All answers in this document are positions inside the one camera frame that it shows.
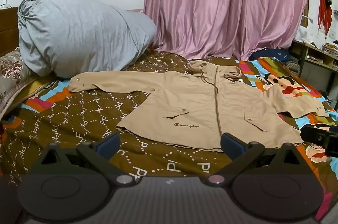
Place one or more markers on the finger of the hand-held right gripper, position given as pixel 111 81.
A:
pixel 313 135

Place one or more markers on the red hanging tassel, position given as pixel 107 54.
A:
pixel 324 13

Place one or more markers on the stack of books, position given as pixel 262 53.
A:
pixel 330 48

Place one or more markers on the cartoon printed bed sheet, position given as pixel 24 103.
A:
pixel 79 118

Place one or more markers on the wooden side desk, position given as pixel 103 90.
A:
pixel 314 60

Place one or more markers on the floral patterned pillow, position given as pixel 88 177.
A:
pixel 13 73

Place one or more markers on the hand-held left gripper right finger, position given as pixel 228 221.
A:
pixel 232 146

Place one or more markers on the navy blue bag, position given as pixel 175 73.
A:
pixel 272 53

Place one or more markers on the checkered grey bag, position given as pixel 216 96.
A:
pixel 293 65

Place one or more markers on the beige hooded jacket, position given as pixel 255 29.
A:
pixel 195 108

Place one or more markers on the grey fabric bundle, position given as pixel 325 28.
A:
pixel 79 34

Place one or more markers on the wooden headboard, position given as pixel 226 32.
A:
pixel 8 28

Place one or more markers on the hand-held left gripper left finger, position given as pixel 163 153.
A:
pixel 108 146

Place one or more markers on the pink curtain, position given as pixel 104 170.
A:
pixel 227 2

